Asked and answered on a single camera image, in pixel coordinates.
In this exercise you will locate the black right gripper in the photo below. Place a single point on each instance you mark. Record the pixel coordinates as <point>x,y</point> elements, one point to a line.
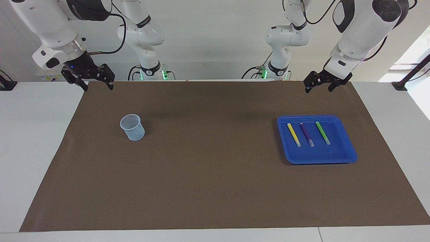
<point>82,65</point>

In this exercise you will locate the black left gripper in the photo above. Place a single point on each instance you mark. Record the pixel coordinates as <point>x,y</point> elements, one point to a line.
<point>336,79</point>

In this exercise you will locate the green marker pen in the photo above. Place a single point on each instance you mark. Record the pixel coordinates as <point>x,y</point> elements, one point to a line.
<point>322,132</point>

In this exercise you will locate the purple marker pen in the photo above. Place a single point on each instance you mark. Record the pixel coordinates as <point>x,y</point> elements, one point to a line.
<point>306,133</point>

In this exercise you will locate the yellow marker pen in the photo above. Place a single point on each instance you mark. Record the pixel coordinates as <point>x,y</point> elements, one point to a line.
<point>293,134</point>

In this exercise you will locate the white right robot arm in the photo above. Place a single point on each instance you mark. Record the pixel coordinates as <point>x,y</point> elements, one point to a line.
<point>50,27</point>

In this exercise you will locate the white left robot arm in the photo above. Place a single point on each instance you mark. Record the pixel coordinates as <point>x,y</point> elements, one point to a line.
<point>362,27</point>

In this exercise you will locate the white power box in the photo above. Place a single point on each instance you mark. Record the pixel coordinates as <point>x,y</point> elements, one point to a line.
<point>47,76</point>

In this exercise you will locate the blue plastic tray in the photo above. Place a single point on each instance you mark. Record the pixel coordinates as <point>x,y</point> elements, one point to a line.
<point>322,153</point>

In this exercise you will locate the translucent mesh pen cup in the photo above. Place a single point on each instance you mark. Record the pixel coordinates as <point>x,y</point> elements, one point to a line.
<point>134,132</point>

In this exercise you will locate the black clamp stand with pole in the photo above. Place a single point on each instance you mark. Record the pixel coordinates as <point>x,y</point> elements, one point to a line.
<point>399,86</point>

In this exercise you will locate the black table clamp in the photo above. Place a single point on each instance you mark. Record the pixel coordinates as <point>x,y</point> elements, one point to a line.
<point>6,85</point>

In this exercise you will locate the brown table mat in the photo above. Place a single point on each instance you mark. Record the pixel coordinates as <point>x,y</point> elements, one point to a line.
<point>215,185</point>

